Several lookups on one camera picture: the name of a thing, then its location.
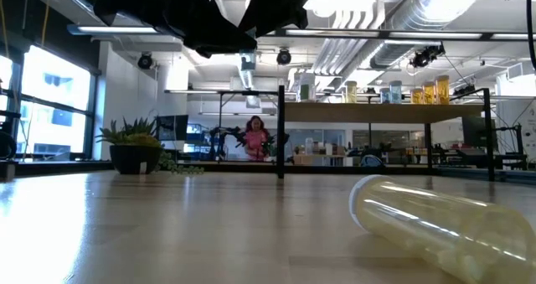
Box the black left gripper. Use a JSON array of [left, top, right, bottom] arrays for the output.
[[58, 0, 257, 59]]

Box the blue pill bottle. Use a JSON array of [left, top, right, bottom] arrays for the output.
[[389, 80, 403, 105]]

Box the large pale yellow pill bottle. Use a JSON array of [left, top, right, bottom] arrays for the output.
[[349, 174, 536, 284]]

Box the wooden shelf board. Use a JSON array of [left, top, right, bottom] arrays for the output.
[[286, 102, 487, 124]]

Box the white LED light strip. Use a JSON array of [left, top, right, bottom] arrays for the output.
[[77, 26, 158, 34], [492, 33, 536, 41], [389, 31, 482, 39], [286, 28, 380, 37]]

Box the black computer monitor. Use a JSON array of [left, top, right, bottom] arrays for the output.
[[461, 116, 499, 145], [155, 114, 189, 142]]

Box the person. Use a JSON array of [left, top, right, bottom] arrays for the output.
[[244, 115, 271, 163]]

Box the potted succulent plant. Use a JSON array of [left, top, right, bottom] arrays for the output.
[[95, 116, 205, 176]]

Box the wooden background table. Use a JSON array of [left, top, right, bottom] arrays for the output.
[[292, 152, 348, 167]]

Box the large window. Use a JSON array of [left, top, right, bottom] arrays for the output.
[[0, 44, 100, 162]]

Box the blue round chair back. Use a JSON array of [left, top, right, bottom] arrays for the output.
[[360, 153, 385, 168]]

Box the black background table frame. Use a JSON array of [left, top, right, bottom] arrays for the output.
[[164, 89, 280, 163]]

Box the black overhead frame bar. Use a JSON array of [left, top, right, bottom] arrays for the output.
[[69, 23, 536, 41]]

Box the black metal shelf frame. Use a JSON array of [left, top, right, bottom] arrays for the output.
[[276, 85, 495, 183]]

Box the silver ventilation duct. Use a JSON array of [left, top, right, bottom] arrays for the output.
[[341, 0, 477, 88]]

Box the black overhead camera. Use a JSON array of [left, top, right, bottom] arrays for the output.
[[410, 44, 446, 70]]

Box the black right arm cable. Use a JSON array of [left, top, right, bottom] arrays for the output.
[[526, 0, 536, 70]]

